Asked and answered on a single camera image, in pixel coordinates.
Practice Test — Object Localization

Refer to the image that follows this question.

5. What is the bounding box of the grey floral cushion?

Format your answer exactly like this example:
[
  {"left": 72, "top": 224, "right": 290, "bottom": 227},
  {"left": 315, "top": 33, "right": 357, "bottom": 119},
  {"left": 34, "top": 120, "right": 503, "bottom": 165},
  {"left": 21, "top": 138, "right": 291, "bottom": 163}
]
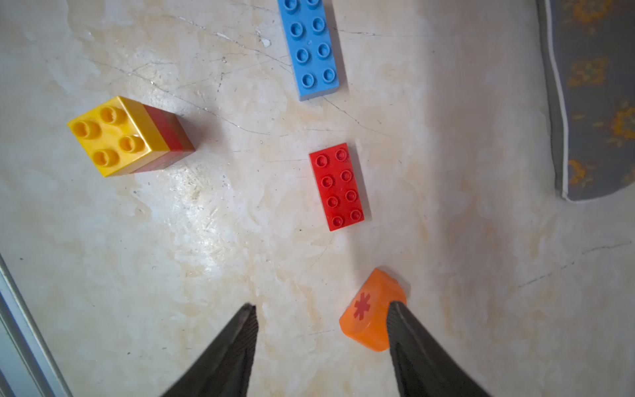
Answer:
[{"left": 537, "top": 1, "right": 634, "bottom": 202}]

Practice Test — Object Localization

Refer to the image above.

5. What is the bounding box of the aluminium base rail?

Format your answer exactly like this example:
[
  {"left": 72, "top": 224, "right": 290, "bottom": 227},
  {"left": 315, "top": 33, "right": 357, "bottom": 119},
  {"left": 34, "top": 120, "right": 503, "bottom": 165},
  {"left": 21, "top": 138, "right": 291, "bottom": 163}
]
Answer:
[{"left": 1, "top": 262, "right": 72, "bottom": 396}]

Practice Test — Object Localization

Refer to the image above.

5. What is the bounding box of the small red lego brick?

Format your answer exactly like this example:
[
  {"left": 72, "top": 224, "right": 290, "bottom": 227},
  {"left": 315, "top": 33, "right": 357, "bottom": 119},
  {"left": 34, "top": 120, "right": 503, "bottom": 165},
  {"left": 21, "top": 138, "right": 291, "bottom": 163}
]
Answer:
[{"left": 135, "top": 105, "right": 195, "bottom": 173}]

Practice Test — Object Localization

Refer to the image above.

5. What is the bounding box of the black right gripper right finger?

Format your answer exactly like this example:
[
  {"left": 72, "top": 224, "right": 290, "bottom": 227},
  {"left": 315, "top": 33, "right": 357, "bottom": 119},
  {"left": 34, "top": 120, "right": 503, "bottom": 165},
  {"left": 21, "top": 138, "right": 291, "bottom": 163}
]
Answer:
[{"left": 386, "top": 301, "right": 489, "bottom": 396}]

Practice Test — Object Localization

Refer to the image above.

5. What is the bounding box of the yellow lego brick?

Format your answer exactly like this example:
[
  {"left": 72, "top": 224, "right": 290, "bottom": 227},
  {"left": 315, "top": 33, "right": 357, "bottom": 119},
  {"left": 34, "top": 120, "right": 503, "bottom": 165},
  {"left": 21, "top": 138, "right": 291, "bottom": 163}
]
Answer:
[{"left": 68, "top": 96, "right": 170, "bottom": 177}]

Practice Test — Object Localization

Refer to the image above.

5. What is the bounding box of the orange translucent lego piece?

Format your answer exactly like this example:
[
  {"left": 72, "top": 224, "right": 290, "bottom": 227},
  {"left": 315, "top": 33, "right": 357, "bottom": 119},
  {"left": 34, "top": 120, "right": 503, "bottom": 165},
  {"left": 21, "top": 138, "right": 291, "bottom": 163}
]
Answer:
[{"left": 339, "top": 268, "right": 407, "bottom": 352}]

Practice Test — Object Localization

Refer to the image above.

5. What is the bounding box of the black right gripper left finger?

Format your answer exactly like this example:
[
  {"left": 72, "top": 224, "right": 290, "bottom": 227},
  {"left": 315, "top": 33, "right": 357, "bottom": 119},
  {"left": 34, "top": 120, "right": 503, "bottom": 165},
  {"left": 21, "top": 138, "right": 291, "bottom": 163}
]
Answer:
[{"left": 164, "top": 303, "right": 259, "bottom": 396}]

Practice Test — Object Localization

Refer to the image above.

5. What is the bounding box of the blue lego brick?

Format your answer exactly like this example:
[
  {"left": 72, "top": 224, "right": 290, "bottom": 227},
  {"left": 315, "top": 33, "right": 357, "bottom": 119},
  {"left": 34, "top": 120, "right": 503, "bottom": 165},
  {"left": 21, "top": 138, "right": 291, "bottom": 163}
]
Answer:
[{"left": 278, "top": 0, "right": 339, "bottom": 101}]

